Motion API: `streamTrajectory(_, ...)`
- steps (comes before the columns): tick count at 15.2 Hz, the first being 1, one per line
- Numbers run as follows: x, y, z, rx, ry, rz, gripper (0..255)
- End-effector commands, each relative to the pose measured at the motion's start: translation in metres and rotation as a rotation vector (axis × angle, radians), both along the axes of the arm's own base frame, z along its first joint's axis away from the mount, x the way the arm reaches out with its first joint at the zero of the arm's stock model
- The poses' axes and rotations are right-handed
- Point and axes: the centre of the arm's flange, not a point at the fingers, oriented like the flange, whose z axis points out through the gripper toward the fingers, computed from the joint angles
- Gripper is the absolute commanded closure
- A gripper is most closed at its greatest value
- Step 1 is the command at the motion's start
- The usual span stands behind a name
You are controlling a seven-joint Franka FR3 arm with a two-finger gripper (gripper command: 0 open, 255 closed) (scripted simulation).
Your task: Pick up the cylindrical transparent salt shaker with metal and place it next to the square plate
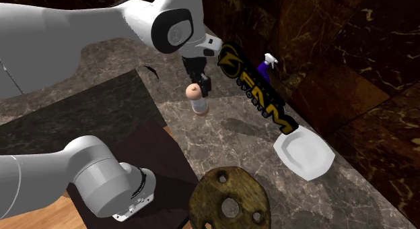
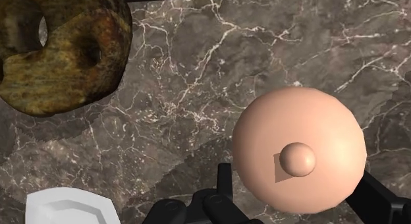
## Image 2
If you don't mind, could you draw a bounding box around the peach round lid with knob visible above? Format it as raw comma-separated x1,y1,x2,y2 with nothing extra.
231,86,368,215

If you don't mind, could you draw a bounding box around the white dish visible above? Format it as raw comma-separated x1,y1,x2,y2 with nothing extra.
24,186,121,224

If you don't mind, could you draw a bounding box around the mottled brown pretzel-shaped object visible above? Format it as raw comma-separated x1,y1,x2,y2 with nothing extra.
0,0,134,118

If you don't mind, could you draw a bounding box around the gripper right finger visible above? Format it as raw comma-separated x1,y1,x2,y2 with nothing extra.
344,170,411,224

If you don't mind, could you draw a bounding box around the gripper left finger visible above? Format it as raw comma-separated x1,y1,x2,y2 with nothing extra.
142,162,265,224

